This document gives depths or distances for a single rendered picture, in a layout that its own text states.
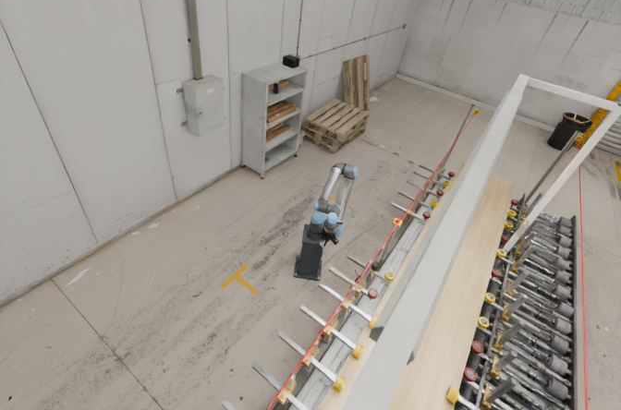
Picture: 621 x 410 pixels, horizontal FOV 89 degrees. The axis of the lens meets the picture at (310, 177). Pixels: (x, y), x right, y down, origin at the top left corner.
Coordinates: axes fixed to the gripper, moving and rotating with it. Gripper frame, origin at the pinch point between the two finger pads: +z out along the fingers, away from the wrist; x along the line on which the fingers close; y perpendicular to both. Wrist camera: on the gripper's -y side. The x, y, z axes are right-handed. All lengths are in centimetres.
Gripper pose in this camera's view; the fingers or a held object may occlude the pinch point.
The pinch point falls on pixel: (327, 246)
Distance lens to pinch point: 290.7
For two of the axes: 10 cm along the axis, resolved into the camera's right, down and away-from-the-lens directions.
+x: -5.8, 4.5, -6.8
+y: -8.0, -4.5, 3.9
